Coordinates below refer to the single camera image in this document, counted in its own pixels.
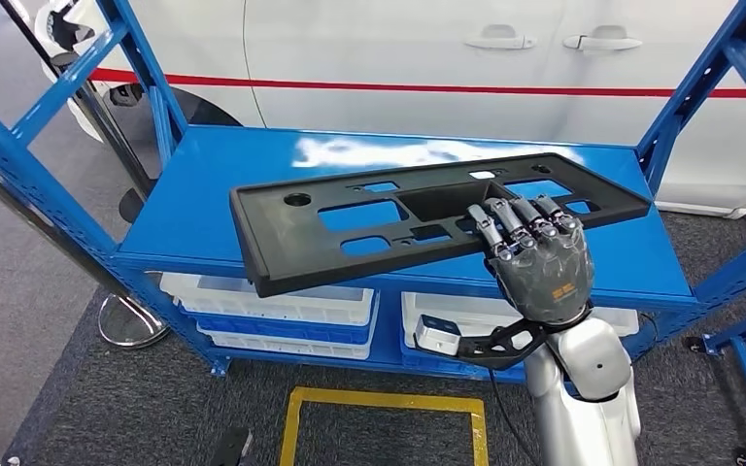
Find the white plastic bin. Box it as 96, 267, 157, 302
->
401, 290, 639, 351
158, 272, 380, 327
197, 326, 374, 361

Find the yellow floor tape square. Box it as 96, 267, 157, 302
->
279, 385, 491, 466

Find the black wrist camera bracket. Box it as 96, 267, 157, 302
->
455, 319, 549, 373

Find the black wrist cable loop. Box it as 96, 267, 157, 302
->
629, 312, 661, 368

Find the black plastic panel part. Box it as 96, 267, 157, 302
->
229, 151, 652, 299

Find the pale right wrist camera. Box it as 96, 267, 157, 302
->
413, 314, 463, 357

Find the blue plastic bin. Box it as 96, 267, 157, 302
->
400, 337, 528, 385

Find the black camera cable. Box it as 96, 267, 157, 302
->
487, 367, 538, 466

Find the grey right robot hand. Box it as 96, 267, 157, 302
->
467, 194, 596, 326

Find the white car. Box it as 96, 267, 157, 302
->
35, 0, 746, 220

